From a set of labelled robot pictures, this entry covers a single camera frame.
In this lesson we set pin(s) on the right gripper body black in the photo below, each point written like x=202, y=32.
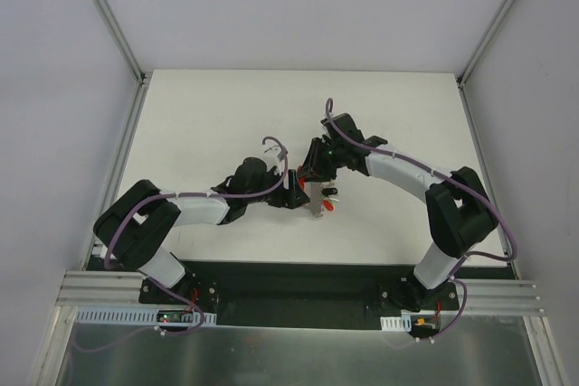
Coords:
x=314, y=162

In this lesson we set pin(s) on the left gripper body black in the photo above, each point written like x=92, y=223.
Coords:
x=290, y=188

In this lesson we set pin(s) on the metal key holder red handle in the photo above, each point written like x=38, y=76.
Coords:
x=315, y=205

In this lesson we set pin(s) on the black key fob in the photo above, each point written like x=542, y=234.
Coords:
x=328, y=189

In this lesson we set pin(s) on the red key tag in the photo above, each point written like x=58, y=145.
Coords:
x=328, y=204

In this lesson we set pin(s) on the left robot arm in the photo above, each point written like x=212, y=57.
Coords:
x=135, y=226

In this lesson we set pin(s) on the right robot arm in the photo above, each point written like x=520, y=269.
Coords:
x=456, y=202

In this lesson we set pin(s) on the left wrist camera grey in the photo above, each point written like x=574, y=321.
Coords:
x=274, y=155

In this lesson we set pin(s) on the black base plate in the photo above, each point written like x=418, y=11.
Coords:
x=310, y=296

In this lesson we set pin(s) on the right white cable duct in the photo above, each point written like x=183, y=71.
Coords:
x=401, y=323

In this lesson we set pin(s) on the white cable duct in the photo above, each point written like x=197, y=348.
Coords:
x=401, y=323
x=143, y=316

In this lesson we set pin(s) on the front aluminium rail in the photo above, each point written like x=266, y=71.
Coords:
x=499, y=297

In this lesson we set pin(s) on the left white cable duct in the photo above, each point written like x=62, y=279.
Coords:
x=143, y=316

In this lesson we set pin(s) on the left aluminium frame post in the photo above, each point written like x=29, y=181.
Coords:
x=119, y=38

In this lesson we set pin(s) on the aluminium frame post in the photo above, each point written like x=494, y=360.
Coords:
x=119, y=38
x=490, y=33

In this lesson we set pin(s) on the right aluminium frame post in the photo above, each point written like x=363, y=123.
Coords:
x=490, y=33

